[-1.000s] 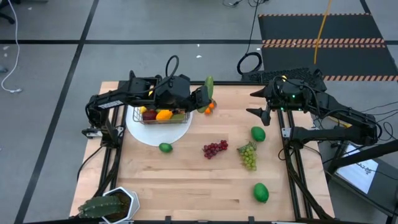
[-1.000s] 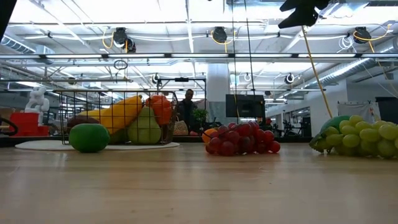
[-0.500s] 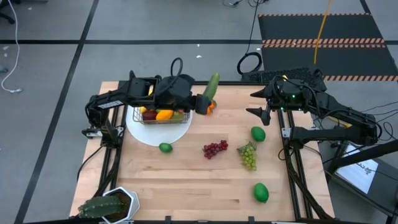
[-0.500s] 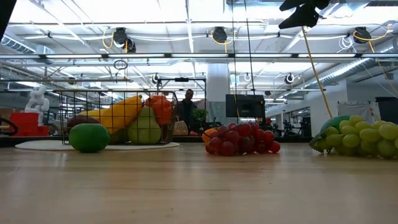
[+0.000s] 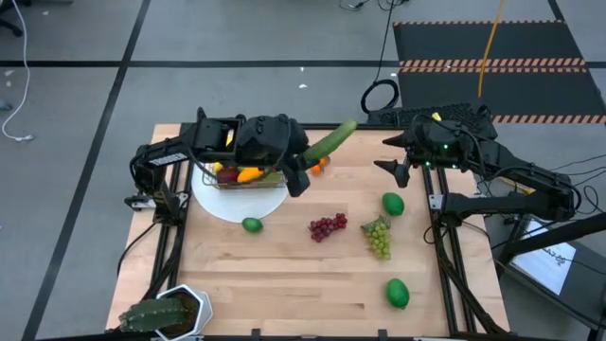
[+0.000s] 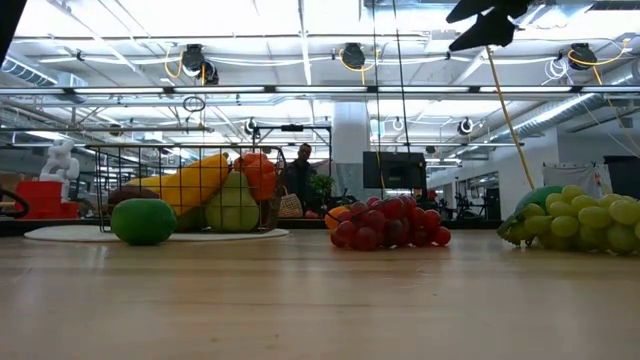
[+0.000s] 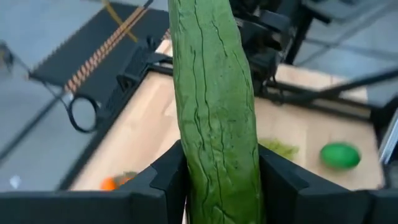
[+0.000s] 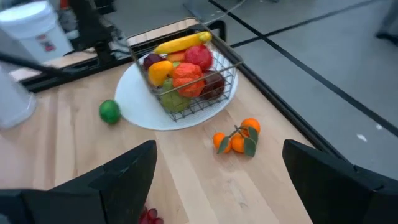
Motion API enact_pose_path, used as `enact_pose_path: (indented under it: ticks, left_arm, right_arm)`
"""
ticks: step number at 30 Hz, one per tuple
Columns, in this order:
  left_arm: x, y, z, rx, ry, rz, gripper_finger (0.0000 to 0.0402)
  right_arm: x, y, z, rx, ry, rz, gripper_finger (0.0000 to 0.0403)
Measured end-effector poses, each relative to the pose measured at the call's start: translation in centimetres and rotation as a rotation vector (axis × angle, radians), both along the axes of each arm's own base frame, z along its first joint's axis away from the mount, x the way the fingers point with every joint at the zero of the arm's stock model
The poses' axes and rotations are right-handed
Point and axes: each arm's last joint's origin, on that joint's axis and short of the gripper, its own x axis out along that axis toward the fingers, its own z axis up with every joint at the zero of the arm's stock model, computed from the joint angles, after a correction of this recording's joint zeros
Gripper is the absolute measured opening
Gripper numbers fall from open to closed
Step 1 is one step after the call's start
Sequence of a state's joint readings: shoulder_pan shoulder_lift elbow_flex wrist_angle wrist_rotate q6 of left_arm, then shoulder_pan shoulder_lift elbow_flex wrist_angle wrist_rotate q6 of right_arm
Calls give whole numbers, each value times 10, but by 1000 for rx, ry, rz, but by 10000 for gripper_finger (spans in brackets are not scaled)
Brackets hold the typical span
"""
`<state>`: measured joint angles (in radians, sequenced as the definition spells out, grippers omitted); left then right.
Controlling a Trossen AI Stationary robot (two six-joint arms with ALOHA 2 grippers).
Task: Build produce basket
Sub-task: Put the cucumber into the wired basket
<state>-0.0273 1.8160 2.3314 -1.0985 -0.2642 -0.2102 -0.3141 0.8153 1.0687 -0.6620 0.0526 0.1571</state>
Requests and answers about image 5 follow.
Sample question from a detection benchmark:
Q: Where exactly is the white paper sheet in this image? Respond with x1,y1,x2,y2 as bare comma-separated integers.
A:
510,220,578,296

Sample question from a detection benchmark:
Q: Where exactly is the green cucumber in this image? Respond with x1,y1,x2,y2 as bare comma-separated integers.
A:
301,118,360,163

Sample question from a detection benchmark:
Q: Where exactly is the white floor cable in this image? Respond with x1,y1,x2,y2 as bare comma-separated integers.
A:
0,0,35,143

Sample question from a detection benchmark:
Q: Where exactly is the black perforated panel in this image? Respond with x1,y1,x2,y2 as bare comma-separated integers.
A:
366,102,498,138

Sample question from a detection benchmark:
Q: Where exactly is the black floor cable with loop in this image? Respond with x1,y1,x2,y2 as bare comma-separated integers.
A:
360,0,401,115

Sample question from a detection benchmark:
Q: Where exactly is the white faceted plant pot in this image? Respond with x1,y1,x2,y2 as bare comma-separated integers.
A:
154,283,214,341

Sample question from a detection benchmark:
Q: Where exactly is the green lime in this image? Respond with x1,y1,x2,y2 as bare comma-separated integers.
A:
381,191,406,217
384,278,411,311
241,216,264,234

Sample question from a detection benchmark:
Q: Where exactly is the black stand beam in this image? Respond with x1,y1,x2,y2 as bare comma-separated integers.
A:
496,212,606,266

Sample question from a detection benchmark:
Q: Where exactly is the green cactus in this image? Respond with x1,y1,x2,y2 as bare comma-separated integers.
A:
117,296,190,333

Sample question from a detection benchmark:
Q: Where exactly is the red grape bunch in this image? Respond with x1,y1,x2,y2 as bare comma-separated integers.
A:
308,212,349,243

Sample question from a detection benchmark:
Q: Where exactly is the black wire basket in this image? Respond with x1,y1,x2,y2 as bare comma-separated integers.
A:
202,160,289,190

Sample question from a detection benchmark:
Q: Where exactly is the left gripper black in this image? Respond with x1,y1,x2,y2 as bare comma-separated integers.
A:
235,115,319,198

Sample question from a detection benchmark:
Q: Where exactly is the green grape bunch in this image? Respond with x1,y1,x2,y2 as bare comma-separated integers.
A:
360,215,393,261

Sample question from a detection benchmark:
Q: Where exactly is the yellow hanging cable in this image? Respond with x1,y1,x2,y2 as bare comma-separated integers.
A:
476,0,508,99

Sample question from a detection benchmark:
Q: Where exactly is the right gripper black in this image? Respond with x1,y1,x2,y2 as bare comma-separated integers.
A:
373,116,477,189

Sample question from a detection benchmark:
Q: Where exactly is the black chair base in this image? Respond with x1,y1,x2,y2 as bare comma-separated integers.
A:
0,0,25,38

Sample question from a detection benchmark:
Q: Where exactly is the black orange-striped floor mat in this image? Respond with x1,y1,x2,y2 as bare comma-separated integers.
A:
392,19,606,125

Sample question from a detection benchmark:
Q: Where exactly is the black metal table frame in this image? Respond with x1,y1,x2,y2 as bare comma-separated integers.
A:
123,121,510,341

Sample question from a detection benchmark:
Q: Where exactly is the green pear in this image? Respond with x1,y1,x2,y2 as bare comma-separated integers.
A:
258,170,285,187

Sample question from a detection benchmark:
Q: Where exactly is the dark red apple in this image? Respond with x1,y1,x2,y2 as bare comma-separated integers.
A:
216,166,241,185

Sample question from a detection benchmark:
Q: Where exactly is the yellow orange mango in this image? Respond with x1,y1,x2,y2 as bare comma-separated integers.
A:
236,166,265,184

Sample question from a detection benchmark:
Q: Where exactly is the white round plate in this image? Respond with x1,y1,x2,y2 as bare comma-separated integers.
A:
191,155,290,224

